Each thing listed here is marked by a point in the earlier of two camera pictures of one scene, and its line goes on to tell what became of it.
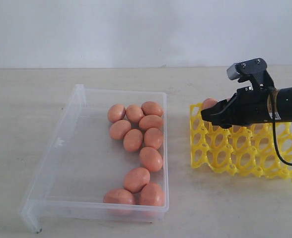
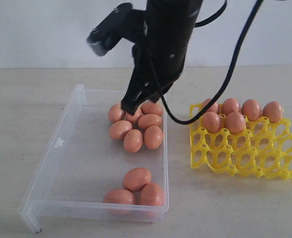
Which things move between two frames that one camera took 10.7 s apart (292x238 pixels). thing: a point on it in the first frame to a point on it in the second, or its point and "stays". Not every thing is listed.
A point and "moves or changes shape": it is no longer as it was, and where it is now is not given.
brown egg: x=119 y=129 stays
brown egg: x=133 y=140 stays
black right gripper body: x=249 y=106 to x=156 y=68
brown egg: x=151 y=158 moves or changes shape
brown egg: x=115 y=112 stays
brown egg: x=136 y=179 stays
